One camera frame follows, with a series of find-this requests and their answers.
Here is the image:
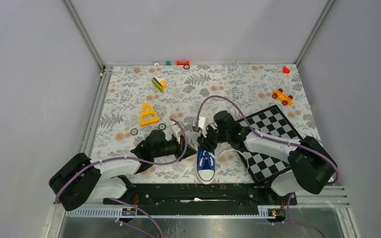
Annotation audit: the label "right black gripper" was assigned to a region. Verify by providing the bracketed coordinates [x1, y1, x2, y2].
[197, 124, 230, 153]

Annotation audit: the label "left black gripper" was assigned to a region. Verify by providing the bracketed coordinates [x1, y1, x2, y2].
[152, 134, 196, 162]

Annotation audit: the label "white shoelace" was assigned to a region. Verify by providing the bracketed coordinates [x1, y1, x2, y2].
[202, 149, 249, 163]

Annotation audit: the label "blue canvas sneaker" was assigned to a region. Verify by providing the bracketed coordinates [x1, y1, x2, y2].
[195, 148, 216, 184]

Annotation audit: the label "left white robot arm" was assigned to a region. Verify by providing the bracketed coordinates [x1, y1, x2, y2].
[49, 129, 197, 211]

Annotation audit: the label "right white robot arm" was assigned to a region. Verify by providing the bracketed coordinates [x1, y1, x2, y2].
[197, 111, 338, 204]

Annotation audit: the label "yellow plastic triangle toy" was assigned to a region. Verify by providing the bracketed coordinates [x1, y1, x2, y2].
[140, 103, 160, 126]

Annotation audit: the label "black white chessboard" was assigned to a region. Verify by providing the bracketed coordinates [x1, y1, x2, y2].
[237, 105, 302, 185]

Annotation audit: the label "stacked toy bricks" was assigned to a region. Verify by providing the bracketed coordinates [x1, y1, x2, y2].
[151, 77, 167, 92]

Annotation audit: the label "floral patterned mat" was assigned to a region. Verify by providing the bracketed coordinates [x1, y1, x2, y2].
[84, 64, 334, 184]

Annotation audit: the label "orange toy car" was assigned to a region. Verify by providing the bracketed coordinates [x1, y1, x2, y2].
[272, 88, 294, 106]

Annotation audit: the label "red triangular block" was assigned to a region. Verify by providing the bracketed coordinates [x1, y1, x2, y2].
[282, 66, 291, 74]

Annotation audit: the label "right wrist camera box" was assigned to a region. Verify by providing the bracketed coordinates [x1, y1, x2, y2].
[192, 116, 206, 136]

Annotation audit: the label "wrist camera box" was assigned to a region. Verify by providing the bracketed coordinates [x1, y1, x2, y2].
[192, 116, 206, 136]
[172, 121, 183, 141]

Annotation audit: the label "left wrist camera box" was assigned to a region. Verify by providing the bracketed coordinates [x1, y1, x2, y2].
[172, 121, 183, 141]

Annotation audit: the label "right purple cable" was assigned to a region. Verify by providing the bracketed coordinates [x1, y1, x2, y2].
[193, 95, 340, 238]

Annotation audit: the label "purple cable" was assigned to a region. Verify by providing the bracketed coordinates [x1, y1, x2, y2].
[54, 119, 189, 238]
[193, 95, 340, 238]

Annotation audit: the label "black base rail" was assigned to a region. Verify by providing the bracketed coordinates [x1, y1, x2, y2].
[119, 183, 297, 216]

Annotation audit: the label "red block at wall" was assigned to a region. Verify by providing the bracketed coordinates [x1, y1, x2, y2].
[177, 61, 190, 65]

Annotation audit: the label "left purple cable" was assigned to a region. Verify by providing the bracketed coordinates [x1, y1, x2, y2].
[54, 119, 189, 238]

